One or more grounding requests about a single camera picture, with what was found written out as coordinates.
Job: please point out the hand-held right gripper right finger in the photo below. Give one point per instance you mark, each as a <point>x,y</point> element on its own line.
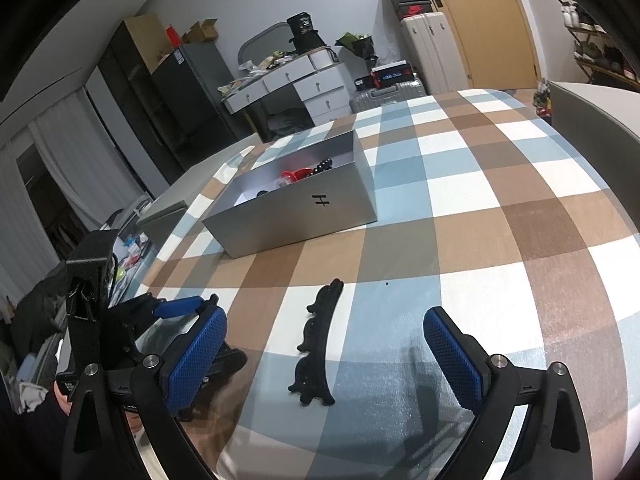
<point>452,357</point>

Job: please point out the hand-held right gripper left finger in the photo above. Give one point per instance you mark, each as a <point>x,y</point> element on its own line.
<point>197,360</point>

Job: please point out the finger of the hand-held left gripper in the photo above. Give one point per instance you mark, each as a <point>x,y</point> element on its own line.
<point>180,306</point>
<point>232,358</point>

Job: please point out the large black hair clip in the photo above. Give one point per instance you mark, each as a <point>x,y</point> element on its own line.
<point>315,345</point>

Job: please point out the grey cardboard box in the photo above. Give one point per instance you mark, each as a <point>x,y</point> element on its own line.
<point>290,220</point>

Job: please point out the person's left forearm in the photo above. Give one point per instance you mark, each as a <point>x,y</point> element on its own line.
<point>25,445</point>

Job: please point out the person's left hand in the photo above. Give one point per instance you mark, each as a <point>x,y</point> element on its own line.
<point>61,397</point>

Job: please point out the black jacket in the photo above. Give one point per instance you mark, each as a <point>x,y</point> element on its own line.
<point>37,305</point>

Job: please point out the white curtain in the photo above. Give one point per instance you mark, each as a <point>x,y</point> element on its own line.
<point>55,170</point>

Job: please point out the checked blanket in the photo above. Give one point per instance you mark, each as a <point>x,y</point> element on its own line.
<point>475,220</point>

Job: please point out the dark tall cabinet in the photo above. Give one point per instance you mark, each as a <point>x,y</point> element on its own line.
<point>130,95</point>

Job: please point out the dark clothes pile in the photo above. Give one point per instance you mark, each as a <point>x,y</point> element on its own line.
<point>289,124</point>

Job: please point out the black refrigerator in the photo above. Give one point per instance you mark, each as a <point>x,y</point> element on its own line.
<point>192,90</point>

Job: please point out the white desk with drawers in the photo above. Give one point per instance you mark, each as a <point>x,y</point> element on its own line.
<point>310,85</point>

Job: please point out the silver suitcase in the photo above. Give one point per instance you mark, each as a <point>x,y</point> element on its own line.
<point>387,97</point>

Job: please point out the open cardboard box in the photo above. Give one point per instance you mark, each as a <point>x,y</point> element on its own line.
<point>200,31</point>

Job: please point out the grey arched mirror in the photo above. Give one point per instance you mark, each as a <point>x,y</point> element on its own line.
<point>262,35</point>

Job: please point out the small black box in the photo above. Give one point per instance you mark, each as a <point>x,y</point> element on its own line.
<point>363,83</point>

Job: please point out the black box with red edge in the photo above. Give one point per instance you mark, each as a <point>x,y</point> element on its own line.
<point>392,74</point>

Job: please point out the beige suitcase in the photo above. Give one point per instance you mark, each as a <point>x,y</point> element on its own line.
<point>432,55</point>

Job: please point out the black round box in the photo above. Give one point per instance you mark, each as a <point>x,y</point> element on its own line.
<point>300,22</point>

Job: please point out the wooden door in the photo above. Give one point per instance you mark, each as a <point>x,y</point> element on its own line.
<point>490,25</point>

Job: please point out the wooden shoe rack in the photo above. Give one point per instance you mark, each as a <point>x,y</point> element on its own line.
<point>595,40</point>

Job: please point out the black red shoe box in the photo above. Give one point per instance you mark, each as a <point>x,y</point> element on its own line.
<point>414,11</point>

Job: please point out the grey bed frame panel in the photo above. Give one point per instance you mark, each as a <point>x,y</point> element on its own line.
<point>170,200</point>
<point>595,105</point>

